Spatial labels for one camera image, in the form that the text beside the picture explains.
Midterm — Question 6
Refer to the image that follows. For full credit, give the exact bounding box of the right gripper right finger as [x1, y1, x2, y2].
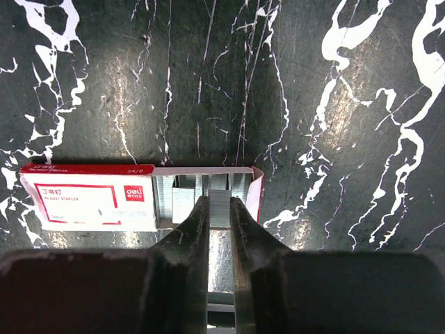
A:
[230, 198, 444, 333]

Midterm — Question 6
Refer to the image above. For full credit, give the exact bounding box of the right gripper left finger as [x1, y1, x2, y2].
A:
[1, 196, 210, 333]

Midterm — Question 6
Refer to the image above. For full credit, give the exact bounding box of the silver staple strip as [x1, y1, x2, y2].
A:
[209, 189, 231, 228]
[172, 187, 195, 224]

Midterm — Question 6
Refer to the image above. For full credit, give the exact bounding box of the black marble pattern mat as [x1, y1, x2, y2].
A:
[0, 0, 445, 255]

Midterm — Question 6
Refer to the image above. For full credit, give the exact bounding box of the white staple box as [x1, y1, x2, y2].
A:
[19, 164, 264, 232]

